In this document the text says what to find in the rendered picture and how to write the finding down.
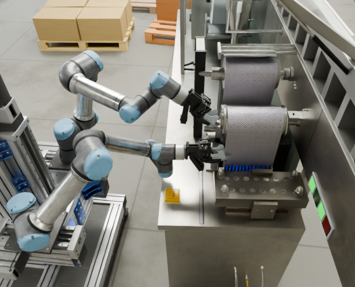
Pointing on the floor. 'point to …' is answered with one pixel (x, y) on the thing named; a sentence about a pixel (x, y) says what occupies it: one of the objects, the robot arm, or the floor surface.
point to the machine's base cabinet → (227, 257)
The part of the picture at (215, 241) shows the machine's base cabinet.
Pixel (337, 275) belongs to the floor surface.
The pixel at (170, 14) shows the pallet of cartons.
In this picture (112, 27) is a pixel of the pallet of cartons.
